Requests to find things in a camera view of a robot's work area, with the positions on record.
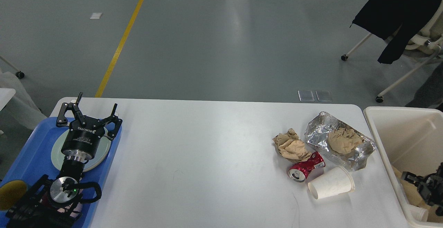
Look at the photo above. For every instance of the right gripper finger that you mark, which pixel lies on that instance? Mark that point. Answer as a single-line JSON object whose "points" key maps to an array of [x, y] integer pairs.
{"points": [[414, 179], [424, 193]]}

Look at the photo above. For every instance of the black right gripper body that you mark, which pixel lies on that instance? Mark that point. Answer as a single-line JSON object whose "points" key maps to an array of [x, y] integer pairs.
{"points": [[435, 184]]}

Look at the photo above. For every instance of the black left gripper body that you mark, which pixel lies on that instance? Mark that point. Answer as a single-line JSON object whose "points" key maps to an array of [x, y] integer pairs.
{"points": [[82, 141]]}

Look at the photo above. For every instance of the brown paper bag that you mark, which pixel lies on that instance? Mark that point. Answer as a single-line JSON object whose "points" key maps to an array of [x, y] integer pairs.
{"points": [[413, 197]]}

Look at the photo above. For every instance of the white paper cup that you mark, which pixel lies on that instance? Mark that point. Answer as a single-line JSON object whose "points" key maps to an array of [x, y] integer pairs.
{"points": [[419, 214], [334, 182]]}

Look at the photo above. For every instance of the green plate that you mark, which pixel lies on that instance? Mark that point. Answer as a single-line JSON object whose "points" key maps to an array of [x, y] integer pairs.
{"points": [[100, 148]]}

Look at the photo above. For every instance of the teal mug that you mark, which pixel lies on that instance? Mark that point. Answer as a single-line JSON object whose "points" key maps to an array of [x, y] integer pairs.
{"points": [[11, 192]]}

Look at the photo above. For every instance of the foil back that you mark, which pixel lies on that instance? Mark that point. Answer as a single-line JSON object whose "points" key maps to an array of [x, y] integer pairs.
{"points": [[316, 137]]}

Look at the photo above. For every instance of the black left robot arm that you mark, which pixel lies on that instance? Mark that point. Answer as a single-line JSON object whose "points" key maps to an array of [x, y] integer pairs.
{"points": [[64, 164]]}

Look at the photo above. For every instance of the pink plate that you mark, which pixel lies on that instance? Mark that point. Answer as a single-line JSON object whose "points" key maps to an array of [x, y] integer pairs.
{"points": [[97, 162]]}

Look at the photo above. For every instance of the white plastic bin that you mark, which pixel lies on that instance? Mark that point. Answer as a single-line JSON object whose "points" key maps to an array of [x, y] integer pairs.
{"points": [[408, 139]]}

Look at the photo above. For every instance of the white furniture at left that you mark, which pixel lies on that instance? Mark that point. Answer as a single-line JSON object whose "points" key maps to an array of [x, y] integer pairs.
{"points": [[21, 107]]}

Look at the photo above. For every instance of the crumpled paper in foil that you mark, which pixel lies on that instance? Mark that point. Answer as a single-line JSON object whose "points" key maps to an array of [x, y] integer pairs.
{"points": [[343, 140]]}

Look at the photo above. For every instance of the person in grey trousers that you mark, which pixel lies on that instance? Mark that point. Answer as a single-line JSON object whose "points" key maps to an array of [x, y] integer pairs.
{"points": [[429, 94]]}

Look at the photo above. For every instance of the crushed red soda can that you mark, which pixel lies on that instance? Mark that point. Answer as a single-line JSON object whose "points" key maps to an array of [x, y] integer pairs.
{"points": [[300, 171]]}

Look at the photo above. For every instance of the crumpled brown paper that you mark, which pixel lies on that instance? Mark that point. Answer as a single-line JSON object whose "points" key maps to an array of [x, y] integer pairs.
{"points": [[291, 147]]}

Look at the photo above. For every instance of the white rolling chair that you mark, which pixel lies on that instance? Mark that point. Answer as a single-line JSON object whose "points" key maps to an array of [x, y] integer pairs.
{"points": [[421, 49]]}

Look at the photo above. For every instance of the black jacket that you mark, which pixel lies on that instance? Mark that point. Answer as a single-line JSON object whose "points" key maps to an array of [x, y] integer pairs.
{"points": [[400, 18]]}

